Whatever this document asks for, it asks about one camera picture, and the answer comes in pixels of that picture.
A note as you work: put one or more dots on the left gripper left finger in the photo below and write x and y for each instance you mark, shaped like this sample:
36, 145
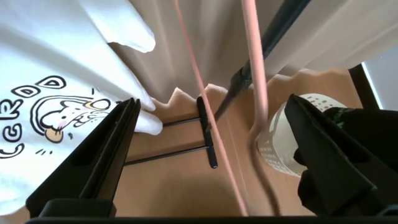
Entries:
93, 174

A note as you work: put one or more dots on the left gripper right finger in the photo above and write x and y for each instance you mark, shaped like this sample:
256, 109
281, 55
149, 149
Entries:
335, 174

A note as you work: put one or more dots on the pink clothes hanger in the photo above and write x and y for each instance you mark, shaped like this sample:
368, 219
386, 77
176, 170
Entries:
255, 46

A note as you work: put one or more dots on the white laundry basket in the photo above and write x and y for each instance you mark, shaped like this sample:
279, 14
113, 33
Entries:
280, 149

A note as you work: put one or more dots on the black clothes rack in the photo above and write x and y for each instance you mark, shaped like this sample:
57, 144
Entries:
239, 81

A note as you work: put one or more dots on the green garment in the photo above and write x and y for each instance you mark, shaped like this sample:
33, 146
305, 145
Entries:
339, 119

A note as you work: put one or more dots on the white printed t-shirt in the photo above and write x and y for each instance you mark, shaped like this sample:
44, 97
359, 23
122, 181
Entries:
46, 46

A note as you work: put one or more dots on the beige curtain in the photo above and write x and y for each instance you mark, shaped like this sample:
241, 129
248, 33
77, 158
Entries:
217, 37

